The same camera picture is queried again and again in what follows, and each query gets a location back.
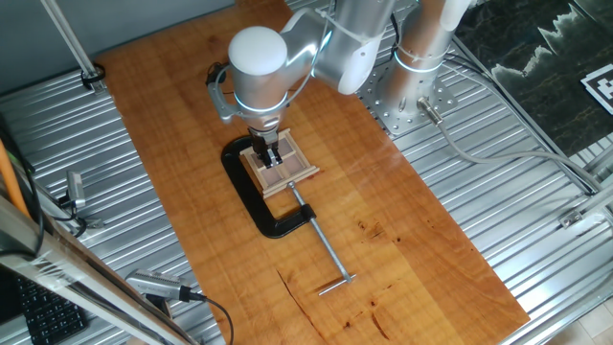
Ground dark marble pattern board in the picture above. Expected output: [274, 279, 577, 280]
[453, 0, 613, 157]

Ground aluminium pole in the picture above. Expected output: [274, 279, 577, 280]
[39, 0, 107, 93]

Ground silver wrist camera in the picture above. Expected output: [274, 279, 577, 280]
[206, 79, 241, 127]

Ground orange tube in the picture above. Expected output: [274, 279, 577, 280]
[0, 138, 30, 219]

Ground aluminium frame beam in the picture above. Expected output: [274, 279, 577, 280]
[0, 195, 200, 345]

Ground black arm base cables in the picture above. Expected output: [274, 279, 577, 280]
[390, 11, 403, 52]

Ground black pole strap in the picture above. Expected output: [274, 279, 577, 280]
[79, 62, 106, 90]

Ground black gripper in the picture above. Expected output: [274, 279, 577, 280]
[247, 125, 284, 169]

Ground black keyboard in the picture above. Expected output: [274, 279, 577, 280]
[13, 275, 90, 345]

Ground silver camera with black plug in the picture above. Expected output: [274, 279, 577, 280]
[125, 269, 193, 303]

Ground black metal C-clamp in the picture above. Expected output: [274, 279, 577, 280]
[220, 133, 358, 297]

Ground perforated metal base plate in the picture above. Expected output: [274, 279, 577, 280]
[356, 61, 459, 138]

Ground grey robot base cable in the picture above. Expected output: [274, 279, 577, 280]
[416, 97, 602, 193]

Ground small metal corner bracket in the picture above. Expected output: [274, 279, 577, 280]
[557, 208, 585, 230]

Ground black white marker tag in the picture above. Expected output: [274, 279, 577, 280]
[579, 63, 613, 116]

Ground small silver camera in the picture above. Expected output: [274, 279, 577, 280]
[65, 171, 87, 210]

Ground black camera lead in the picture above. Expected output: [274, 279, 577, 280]
[179, 287, 236, 345]

